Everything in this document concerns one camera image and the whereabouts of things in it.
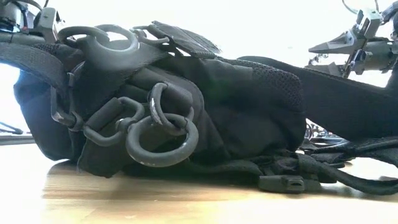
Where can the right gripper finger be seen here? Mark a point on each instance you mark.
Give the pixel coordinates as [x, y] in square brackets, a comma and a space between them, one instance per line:
[329, 69]
[337, 43]

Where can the black backpack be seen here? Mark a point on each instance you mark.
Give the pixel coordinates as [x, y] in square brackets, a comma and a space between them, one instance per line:
[199, 109]

